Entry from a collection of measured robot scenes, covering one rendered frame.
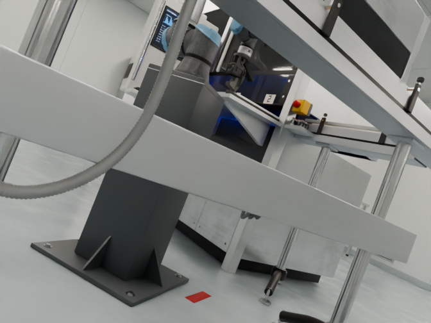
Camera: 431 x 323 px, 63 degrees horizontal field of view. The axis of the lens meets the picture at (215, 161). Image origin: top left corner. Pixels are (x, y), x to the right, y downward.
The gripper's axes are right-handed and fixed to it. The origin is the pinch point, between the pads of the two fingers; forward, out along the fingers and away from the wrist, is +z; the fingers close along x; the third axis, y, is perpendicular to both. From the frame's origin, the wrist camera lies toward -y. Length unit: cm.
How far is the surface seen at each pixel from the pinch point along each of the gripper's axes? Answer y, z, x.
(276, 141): -31.3, 14.3, 11.9
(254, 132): -21.7, 13.9, 2.5
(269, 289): -29, 85, 45
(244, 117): -11.5, 9.1, 2.5
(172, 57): 79, 25, 93
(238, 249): -33, 78, 13
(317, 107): -52, -14, 12
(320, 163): -46, 18, 33
